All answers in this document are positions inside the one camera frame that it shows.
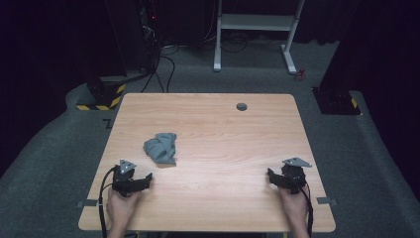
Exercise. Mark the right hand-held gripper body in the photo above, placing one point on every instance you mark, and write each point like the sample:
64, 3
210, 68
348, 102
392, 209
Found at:
294, 178

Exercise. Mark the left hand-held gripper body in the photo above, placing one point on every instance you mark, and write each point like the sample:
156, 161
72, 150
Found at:
124, 180

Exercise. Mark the grey cloth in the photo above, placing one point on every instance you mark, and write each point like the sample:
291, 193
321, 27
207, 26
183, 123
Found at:
161, 148

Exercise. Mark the person's left hand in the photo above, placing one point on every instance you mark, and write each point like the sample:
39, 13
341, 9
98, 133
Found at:
120, 208

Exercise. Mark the person's right hand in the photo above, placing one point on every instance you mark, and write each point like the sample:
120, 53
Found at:
297, 208

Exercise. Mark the grey tape strip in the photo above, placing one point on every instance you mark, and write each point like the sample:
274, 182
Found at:
327, 200
87, 202

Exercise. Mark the grey round table grommet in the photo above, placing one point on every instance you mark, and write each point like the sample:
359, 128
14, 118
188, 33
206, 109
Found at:
241, 106

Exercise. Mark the black base with yellow mark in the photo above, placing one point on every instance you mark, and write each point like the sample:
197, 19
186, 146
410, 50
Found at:
335, 102

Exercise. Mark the black yellow striped stand base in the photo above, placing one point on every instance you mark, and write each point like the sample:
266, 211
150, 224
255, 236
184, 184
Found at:
105, 95

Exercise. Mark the small red object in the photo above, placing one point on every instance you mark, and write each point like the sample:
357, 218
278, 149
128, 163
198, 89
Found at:
299, 74

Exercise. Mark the white metal stand frame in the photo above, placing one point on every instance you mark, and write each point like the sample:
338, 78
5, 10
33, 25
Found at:
256, 22

